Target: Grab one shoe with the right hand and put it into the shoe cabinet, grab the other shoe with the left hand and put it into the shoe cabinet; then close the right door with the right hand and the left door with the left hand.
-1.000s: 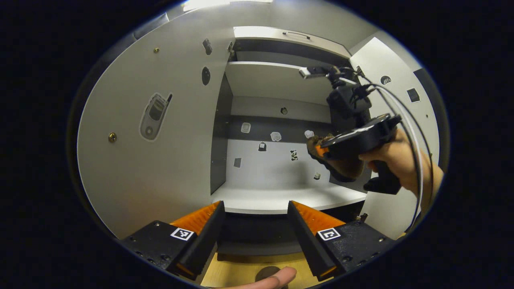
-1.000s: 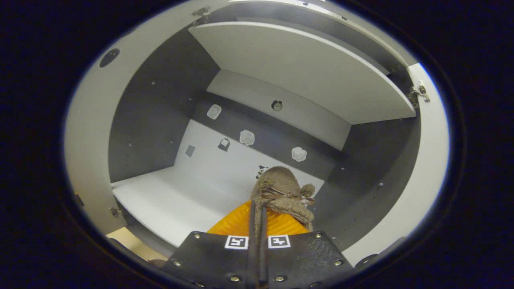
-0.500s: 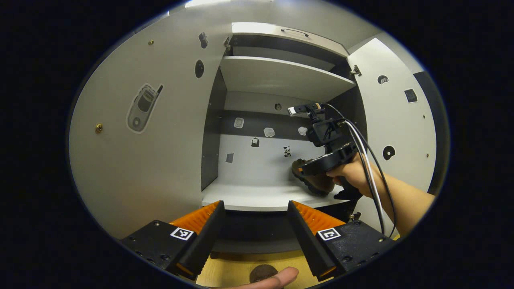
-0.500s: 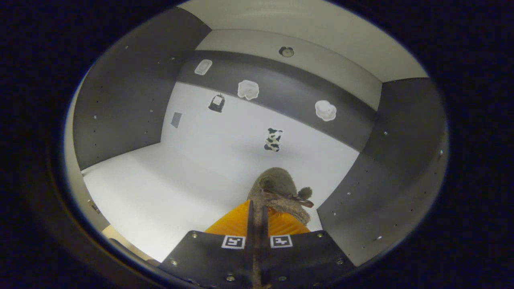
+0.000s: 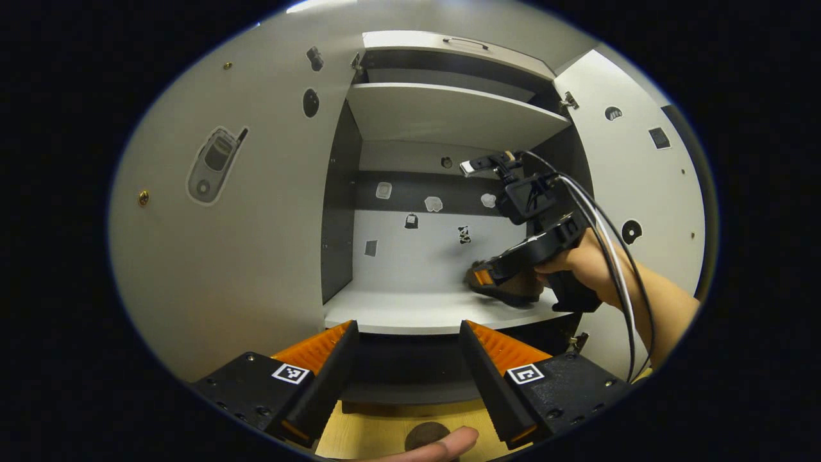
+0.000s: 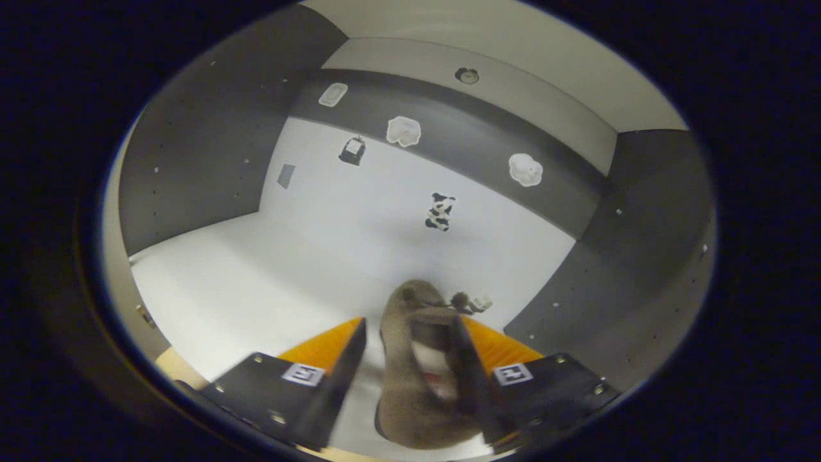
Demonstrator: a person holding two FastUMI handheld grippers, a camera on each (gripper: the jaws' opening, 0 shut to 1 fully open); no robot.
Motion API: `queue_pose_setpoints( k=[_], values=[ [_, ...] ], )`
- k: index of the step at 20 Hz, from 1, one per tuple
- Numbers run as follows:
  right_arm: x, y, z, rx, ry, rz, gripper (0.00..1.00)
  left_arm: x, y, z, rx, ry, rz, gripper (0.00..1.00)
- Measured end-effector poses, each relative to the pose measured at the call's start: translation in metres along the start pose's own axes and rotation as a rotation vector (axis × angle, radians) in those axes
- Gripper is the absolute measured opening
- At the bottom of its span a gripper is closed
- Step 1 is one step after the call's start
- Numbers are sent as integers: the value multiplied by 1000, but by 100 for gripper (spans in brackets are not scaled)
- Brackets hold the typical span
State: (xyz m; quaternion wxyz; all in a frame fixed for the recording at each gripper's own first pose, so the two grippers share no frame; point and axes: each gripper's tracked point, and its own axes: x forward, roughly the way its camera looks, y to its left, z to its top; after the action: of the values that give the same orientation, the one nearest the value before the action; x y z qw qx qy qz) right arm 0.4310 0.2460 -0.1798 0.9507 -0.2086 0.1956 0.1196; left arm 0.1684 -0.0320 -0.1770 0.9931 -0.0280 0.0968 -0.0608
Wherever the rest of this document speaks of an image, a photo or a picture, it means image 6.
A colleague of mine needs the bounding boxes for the white shoe cabinet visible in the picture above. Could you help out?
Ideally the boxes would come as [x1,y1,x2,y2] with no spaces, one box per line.
[103,0,718,459]

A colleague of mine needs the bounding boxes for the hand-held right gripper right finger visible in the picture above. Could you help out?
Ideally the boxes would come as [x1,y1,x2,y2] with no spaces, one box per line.
[449,314,622,450]

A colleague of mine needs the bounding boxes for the brown fuzzy shoe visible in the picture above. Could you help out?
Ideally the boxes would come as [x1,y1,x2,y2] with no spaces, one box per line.
[375,279,495,450]

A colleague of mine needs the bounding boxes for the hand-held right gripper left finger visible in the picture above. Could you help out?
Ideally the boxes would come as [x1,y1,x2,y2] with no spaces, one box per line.
[199,316,368,452]

